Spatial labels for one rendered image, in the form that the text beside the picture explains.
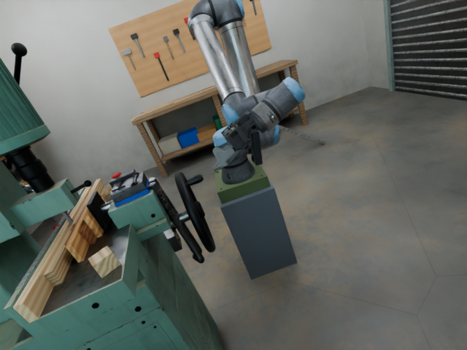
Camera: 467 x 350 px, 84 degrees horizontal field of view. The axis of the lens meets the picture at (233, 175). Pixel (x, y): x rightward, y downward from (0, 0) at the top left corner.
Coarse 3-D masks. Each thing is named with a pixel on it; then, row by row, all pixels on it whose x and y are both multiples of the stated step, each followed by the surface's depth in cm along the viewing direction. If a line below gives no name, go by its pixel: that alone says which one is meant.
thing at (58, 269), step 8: (96, 184) 106; (104, 184) 114; (88, 200) 92; (72, 224) 78; (64, 240) 70; (64, 248) 66; (56, 256) 64; (64, 256) 65; (72, 256) 68; (56, 264) 61; (64, 264) 64; (48, 272) 59; (56, 272) 60; (64, 272) 62; (48, 280) 59; (56, 280) 60
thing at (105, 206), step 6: (96, 192) 79; (90, 198) 76; (96, 198) 77; (90, 204) 72; (96, 204) 75; (102, 204) 78; (108, 204) 77; (90, 210) 73; (96, 210) 74; (102, 210) 77; (96, 216) 74; (102, 216) 76; (108, 216) 80; (102, 222) 75; (108, 222) 78; (102, 228) 76
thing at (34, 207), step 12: (48, 192) 69; (60, 192) 70; (24, 204) 68; (36, 204) 69; (48, 204) 70; (60, 204) 71; (72, 204) 72; (24, 216) 69; (36, 216) 70; (48, 216) 71
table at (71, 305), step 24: (168, 216) 82; (96, 240) 73; (120, 240) 68; (144, 240) 76; (72, 264) 66; (72, 288) 57; (96, 288) 54; (120, 288) 55; (48, 312) 53; (72, 312) 54; (96, 312) 55; (48, 336) 54
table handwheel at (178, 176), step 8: (176, 176) 81; (184, 176) 89; (184, 184) 77; (184, 192) 75; (192, 192) 98; (184, 200) 74; (192, 200) 75; (192, 208) 73; (200, 208) 85; (184, 216) 85; (192, 216) 73; (200, 216) 85; (192, 224) 74; (200, 224) 73; (200, 232) 74; (208, 232) 95; (208, 240) 76; (208, 248) 78
